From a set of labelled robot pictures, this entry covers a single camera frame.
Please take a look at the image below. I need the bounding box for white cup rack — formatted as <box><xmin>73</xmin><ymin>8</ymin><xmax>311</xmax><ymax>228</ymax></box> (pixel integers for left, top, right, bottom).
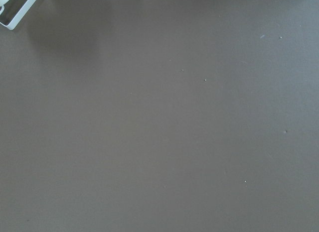
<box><xmin>0</xmin><ymin>0</ymin><xmax>37</xmax><ymax>30</ymax></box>

